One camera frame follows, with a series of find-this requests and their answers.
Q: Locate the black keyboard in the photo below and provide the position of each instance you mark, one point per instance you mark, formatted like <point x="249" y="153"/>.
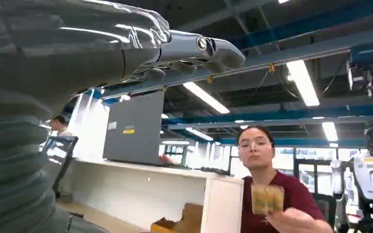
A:
<point x="215" y="170"/>

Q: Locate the long ceiling light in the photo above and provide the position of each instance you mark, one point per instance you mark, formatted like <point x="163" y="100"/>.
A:
<point x="302" y="83"/>
<point x="199" y="134"/>
<point x="330" y="131"/>
<point x="205" y="97"/>

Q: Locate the white desk partition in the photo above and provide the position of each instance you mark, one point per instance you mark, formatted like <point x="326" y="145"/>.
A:
<point x="135" y="189"/>

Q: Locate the yellow-brown card pack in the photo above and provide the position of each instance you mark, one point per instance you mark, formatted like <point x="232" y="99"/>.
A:
<point x="267" y="199"/>

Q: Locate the wooden card box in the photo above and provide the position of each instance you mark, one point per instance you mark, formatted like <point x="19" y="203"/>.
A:
<point x="189" y="220"/>

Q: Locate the person's hand behind laptop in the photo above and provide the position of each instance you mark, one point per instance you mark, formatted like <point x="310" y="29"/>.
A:
<point x="165" y="159"/>

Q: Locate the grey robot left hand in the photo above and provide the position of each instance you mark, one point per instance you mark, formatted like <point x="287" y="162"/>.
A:
<point x="77" y="48"/>

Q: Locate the black chair frame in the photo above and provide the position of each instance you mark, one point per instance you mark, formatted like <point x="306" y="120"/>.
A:
<point x="65" y="151"/>

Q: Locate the grey laptop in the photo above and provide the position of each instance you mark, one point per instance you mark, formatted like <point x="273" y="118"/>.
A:
<point x="133" y="128"/>

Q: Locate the person's hand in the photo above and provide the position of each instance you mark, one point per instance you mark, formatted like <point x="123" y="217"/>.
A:
<point x="297" y="222"/>

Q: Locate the person with glasses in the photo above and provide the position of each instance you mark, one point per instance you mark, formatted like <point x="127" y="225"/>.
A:
<point x="288" y="196"/>

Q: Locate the ribbed grey left arm sleeve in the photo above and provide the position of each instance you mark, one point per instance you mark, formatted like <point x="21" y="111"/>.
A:
<point x="11" y="167"/>

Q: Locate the person standing far off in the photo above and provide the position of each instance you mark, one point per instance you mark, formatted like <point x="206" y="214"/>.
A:
<point x="61" y="126"/>

